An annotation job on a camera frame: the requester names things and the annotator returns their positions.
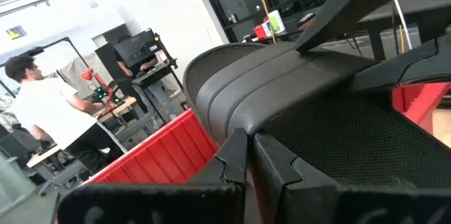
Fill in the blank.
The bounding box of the yellow black wall sign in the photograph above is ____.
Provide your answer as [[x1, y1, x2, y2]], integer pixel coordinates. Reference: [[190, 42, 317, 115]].
[[5, 25, 28, 41]]

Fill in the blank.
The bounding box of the black metal frame stand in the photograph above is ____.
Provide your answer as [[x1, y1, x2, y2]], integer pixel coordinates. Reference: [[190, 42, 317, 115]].
[[0, 36, 92, 77]]

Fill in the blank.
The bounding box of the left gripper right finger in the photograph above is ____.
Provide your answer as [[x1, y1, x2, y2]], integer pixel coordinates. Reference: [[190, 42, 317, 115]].
[[250, 132, 451, 224]]

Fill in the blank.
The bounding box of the person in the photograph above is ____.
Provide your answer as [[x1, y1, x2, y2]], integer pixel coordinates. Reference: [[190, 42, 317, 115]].
[[4, 54, 128, 176], [112, 33, 177, 121]]

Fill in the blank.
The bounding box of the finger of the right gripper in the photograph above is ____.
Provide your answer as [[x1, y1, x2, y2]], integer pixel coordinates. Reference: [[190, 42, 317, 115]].
[[293, 0, 424, 55], [351, 32, 451, 94]]

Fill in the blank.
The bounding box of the control box with green lights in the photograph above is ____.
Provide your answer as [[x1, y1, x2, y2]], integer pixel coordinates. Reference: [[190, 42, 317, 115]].
[[93, 87, 124, 106]]

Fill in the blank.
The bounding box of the yellow hanging cable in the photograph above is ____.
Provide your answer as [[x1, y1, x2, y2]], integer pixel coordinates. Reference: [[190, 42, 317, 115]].
[[252, 0, 278, 45]]

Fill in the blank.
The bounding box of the black side table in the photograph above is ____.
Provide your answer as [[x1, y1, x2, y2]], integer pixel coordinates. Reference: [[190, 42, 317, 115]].
[[242, 12, 318, 44]]

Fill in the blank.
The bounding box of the black monitor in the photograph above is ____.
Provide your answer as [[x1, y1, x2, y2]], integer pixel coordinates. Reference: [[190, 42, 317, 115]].
[[113, 28, 160, 69]]

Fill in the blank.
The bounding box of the white pole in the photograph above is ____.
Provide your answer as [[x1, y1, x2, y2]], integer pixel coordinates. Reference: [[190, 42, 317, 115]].
[[392, 0, 414, 51]]

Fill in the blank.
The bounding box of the wooden work table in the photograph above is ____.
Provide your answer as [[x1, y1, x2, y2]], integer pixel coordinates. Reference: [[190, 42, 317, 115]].
[[26, 96, 138, 168]]

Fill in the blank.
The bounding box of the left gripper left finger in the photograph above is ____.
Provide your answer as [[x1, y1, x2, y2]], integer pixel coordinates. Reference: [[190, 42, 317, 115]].
[[56, 127, 249, 224]]

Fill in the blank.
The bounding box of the green white container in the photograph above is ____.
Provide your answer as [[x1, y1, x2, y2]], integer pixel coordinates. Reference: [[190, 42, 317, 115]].
[[266, 9, 286, 35]]

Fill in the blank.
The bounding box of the black standing desk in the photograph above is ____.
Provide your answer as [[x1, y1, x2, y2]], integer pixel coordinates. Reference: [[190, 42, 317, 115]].
[[132, 60, 184, 123]]

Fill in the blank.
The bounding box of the small red box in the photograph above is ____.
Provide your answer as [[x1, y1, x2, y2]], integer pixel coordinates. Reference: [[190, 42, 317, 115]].
[[252, 25, 268, 40]]

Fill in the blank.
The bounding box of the black rubber slide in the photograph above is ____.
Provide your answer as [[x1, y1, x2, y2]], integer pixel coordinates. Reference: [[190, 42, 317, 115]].
[[183, 42, 451, 189]]

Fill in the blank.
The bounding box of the red plastic bin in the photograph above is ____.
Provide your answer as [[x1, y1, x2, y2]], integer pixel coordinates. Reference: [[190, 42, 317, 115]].
[[84, 82, 451, 224]]

